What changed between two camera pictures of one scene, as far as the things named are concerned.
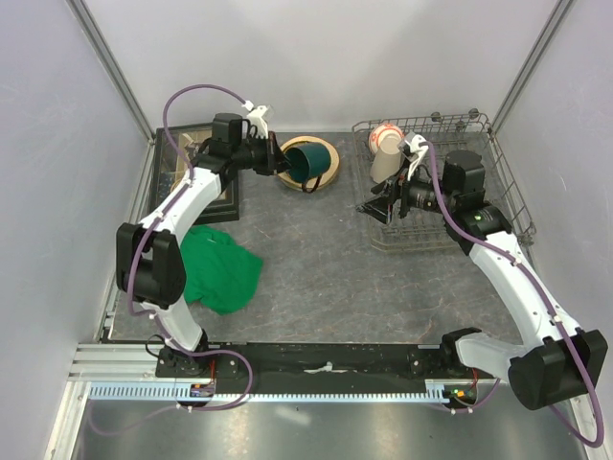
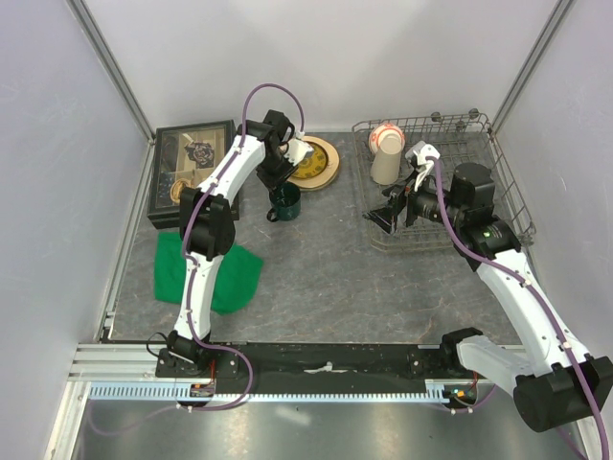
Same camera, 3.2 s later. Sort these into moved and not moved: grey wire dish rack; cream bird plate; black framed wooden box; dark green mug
Moved: dark green mug
Not moved: cream bird plate; grey wire dish rack; black framed wooden box
